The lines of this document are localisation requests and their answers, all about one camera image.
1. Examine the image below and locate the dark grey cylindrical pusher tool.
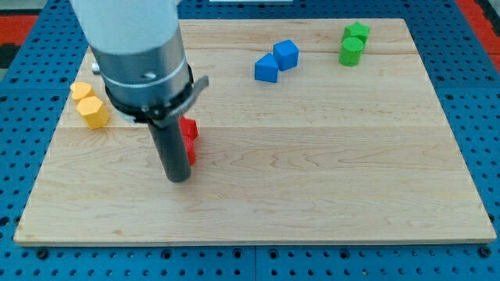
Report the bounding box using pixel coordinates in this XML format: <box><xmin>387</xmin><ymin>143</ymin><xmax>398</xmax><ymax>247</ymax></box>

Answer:
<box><xmin>148</xmin><ymin>121</ymin><xmax>191</xmax><ymax>183</ymax></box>

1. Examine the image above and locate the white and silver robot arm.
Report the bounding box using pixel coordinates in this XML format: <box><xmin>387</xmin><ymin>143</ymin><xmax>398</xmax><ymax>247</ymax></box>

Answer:
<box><xmin>70</xmin><ymin>0</ymin><xmax>197</xmax><ymax>182</ymax></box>

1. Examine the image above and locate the red star block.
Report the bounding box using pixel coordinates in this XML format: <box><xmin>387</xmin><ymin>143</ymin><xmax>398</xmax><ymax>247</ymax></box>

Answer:
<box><xmin>179</xmin><ymin>116</ymin><xmax>198</xmax><ymax>140</ymax></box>

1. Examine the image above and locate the blue cube block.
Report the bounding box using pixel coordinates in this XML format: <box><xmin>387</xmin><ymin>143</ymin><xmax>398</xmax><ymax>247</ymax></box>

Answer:
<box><xmin>273</xmin><ymin>39</ymin><xmax>299</xmax><ymax>71</ymax></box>

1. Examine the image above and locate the green star block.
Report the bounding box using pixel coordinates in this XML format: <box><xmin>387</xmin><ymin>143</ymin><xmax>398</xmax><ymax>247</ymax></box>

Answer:
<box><xmin>342</xmin><ymin>21</ymin><xmax>370</xmax><ymax>45</ymax></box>

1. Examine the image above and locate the red block behind pusher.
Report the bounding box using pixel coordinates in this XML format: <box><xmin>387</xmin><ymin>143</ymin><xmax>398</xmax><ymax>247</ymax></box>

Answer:
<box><xmin>183</xmin><ymin>135</ymin><xmax>196</xmax><ymax>165</ymax></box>

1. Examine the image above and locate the yellow hexagon block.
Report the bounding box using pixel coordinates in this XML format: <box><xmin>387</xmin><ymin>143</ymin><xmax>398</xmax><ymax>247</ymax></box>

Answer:
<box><xmin>76</xmin><ymin>96</ymin><xmax>110</xmax><ymax>130</ymax></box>

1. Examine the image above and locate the yellow heart block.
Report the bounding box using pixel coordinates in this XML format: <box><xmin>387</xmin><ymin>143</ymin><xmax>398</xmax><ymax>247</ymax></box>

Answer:
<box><xmin>70</xmin><ymin>81</ymin><xmax>95</xmax><ymax>105</ymax></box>

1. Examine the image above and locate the blue triangular prism block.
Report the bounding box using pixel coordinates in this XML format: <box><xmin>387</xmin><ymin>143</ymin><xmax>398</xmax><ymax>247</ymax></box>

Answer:
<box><xmin>254</xmin><ymin>53</ymin><xmax>279</xmax><ymax>83</ymax></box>

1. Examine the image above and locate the green cylinder block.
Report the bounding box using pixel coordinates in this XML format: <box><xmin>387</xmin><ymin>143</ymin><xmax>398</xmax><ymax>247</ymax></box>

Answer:
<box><xmin>339</xmin><ymin>37</ymin><xmax>364</xmax><ymax>66</ymax></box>

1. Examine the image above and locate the black clamp ring with lever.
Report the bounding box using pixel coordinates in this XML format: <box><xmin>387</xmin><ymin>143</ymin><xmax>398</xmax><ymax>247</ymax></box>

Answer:
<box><xmin>104</xmin><ymin>64</ymin><xmax>210</xmax><ymax>128</ymax></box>

